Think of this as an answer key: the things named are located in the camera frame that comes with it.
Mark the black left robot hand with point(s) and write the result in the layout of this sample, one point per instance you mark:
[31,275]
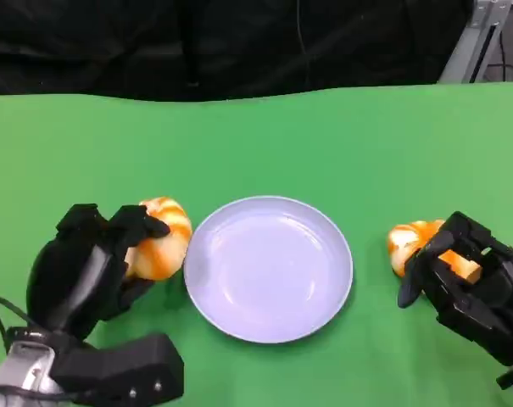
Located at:
[74,280]

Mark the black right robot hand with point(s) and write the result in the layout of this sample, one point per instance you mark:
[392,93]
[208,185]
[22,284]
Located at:
[493,305]

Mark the orange and white bread roll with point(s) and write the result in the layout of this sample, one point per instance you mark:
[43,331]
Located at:
[167,254]
[406,241]

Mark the lilac plate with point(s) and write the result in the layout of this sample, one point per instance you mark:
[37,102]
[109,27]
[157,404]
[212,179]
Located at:
[269,271]

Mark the green table cloth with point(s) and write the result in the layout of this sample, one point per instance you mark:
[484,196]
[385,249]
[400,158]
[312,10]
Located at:
[256,144]

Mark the black backdrop curtain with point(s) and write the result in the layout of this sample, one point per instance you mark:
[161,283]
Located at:
[154,42]

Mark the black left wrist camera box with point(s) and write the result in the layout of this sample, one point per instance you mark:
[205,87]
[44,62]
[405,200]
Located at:
[120,369]

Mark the grey aluminium frame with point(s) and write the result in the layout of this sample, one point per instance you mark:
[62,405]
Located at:
[468,46]

